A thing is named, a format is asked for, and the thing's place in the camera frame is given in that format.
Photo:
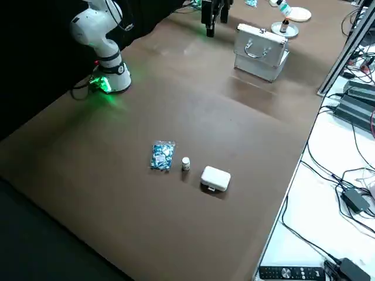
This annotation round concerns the green-labelled hydrogen peroxide bottle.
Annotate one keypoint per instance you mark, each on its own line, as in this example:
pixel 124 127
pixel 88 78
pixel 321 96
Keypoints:
pixel 283 7

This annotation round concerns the silver aluminium medical kit case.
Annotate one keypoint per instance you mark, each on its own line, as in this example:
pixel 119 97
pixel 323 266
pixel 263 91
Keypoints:
pixel 275 52

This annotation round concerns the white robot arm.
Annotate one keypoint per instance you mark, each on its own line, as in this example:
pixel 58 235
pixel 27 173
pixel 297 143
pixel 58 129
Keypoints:
pixel 93 29

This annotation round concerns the gray round plate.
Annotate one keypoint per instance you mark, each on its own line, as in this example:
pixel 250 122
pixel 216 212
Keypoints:
pixel 293 30

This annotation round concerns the blue capsule bag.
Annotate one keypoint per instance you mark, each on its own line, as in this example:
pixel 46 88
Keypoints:
pixel 161 156
pixel 252 3

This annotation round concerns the small white-capped bottle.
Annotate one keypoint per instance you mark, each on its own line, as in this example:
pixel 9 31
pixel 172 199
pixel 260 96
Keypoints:
pixel 185 164

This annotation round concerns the black power brick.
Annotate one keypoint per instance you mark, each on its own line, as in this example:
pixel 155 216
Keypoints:
pixel 361 90
pixel 356 112

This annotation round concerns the white plastic pill box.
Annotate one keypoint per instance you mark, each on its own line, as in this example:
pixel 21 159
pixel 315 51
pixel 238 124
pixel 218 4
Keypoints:
pixel 215 178

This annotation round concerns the black laptop power adapter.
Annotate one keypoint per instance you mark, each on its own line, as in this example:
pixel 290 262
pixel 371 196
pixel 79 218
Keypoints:
pixel 356 199

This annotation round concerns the black remote control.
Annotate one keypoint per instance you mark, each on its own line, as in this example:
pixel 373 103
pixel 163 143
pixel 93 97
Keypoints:
pixel 291 272

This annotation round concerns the aluminium camera post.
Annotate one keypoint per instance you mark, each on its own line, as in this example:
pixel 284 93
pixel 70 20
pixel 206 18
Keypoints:
pixel 340 58

